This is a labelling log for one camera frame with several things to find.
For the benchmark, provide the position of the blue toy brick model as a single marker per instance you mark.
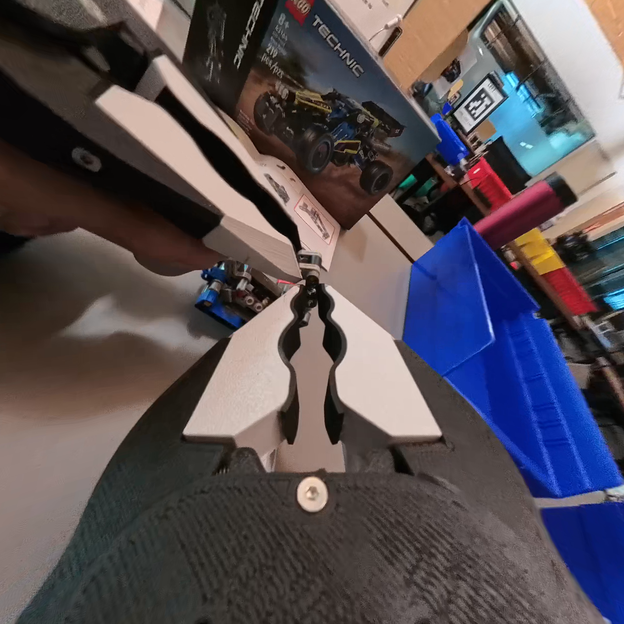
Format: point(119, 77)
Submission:
point(224, 297)

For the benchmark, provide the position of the maroon cylindrical bottle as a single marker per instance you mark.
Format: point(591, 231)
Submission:
point(521, 209)

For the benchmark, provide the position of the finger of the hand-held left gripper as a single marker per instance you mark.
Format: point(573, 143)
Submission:
point(170, 151)
point(195, 100)

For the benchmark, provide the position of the cardboard box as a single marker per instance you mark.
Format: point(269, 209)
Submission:
point(429, 34)

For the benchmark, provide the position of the toy brick set box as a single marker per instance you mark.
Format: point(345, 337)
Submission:
point(312, 112)

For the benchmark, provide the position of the large blue plastic bin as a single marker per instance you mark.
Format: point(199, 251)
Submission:
point(590, 555)
point(516, 370)

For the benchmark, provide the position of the instruction sheet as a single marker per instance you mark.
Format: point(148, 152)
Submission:
point(312, 219)

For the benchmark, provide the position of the person's left hand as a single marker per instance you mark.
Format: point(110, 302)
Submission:
point(97, 214)

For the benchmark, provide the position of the small yellow storage bin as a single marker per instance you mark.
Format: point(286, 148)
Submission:
point(538, 251)

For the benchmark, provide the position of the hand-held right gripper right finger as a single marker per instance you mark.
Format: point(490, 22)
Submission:
point(380, 385)

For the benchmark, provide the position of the monitor with printed tag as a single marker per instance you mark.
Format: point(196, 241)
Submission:
point(480, 102)

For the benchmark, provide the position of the small blue storage bin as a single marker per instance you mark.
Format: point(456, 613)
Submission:
point(449, 141)

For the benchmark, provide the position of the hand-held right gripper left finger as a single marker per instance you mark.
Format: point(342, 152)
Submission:
point(243, 380)

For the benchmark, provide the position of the small red storage bin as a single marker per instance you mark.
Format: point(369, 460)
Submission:
point(490, 183)
point(568, 290)

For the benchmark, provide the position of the grey toy brick connector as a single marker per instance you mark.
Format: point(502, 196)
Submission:
point(310, 259)

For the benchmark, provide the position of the black toy brick pin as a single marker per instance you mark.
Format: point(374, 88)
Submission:
point(310, 292)

